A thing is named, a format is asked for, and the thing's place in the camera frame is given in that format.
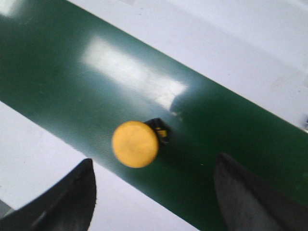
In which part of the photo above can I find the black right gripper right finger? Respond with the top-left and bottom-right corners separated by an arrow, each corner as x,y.
213,153 -> 308,231

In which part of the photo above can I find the green conveyor belt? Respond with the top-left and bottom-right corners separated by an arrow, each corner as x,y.
0,0 -> 308,231

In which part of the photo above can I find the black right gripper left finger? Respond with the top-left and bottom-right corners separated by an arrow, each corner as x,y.
0,158 -> 97,231

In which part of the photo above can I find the yellow push button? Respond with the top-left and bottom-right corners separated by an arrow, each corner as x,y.
112,118 -> 170,168

